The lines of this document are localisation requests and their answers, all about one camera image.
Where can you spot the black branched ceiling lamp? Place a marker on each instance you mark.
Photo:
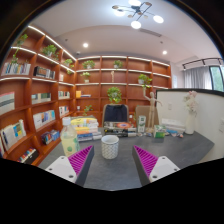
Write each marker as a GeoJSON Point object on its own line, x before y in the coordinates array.
{"type": "Point", "coordinates": [136, 13]}

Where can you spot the dark office chair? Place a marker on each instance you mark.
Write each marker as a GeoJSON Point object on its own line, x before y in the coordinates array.
{"type": "Point", "coordinates": [115, 113]}

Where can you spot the orange wooden shelf unit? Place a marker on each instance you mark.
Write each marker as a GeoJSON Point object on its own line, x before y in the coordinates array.
{"type": "Point", "coordinates": [43, 100]}

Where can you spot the green and white box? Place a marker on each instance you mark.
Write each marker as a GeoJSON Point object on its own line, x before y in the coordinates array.
{"type": "Point", "coordinates": [159, 132]}

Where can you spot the white vase with flowers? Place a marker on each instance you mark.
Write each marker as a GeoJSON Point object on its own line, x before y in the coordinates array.
{"type": "Point", "coordinates": [190, 123]}

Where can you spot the black track light rail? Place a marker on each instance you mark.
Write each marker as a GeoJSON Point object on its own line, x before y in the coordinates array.
{"type": "Point", "coordinates": [201, 61]}

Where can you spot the colourful stack of books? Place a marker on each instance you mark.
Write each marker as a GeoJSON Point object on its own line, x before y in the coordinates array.
{"type": "Point", "coordinates": [87, 130]}

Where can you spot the clear bottle with yellow drink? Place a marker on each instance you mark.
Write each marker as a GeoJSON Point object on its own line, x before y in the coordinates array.
{"type": "Point", "coordinates": [69, 140]}

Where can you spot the wooden artist mannequin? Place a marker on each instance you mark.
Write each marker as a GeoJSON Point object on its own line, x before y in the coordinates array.
{"type": "Point", "coordinates": [152, 106]}

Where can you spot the dark stack of books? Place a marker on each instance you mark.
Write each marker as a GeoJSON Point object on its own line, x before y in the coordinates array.
{"type": "Point", "coordinates": [120, 128]}

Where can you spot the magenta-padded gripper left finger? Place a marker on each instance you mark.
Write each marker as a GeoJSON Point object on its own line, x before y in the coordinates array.
{"type": "Point", "coordinates": [63, 166]}

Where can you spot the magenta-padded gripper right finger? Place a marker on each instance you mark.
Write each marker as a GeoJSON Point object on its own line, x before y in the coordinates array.
{"type": "Point", "coordinates": [160, 166]}

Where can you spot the window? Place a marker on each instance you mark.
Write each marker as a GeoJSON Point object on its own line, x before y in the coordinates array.
{"type": "Point", "coordinates": [217, 78]}

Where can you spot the ceiling air vent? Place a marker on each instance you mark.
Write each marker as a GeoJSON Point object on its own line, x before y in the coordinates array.
{"type": "Point", "coordinates": [150, 32]}

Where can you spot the green and white carton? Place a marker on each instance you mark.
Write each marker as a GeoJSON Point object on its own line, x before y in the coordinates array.
{"type": "Point", "coordinates": [141, 124]}

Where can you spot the grey curtain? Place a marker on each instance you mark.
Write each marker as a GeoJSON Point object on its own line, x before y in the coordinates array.
{"type": "Point", "coordinates": [197, 78]}

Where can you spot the white cup with triangle pattern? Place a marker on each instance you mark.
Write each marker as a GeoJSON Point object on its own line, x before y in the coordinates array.
{"type": "Point", "coordinates": [110, 147]}

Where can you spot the round recessed ceiling light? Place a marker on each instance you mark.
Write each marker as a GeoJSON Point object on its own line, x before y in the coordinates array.
{"type": "Point", "coordinates": [85, 45]}
{"type": "Point", "coordinates": [164, 52]}

